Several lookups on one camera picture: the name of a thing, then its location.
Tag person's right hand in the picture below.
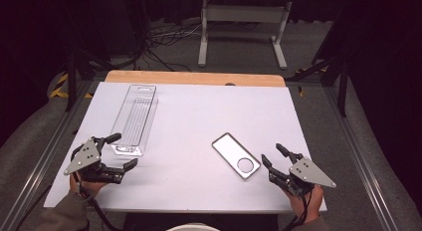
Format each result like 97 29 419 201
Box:
287 184 324 224

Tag clear plastic packaging box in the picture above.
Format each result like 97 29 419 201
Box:
109 84 159 157

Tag white metal stand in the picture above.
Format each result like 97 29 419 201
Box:
197 0 293 71

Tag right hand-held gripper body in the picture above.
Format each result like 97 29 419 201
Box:
269 155 337 197

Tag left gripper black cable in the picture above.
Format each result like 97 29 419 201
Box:
77 180 124 231

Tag clear phone case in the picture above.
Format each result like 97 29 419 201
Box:
211 131 262 180

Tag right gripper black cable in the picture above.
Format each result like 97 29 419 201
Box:
282 187 314 231

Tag person's left hand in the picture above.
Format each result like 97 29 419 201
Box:
69 173 107 199

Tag black metal stand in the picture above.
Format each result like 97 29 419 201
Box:
287 55 349 118
64 50 112 113

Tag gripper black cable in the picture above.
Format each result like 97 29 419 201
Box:
77 180 124 231
282 187 314 231

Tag black floor cables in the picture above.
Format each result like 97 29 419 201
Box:
145 20 204 73

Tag white rounded object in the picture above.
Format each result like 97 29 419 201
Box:
165 222 221 231

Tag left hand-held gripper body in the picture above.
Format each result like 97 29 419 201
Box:
63 136 124 185

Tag aluminium rail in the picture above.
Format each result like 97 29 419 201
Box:
0 81 98 231
322 86 401 231

